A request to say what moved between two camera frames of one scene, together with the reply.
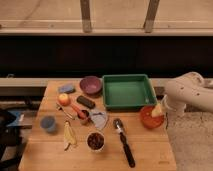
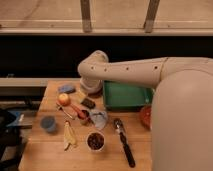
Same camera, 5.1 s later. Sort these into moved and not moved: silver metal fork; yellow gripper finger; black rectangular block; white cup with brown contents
Moved: yellow gripper finger
Not moved: black rectangular block; white cup with brown contents; silver metal fork
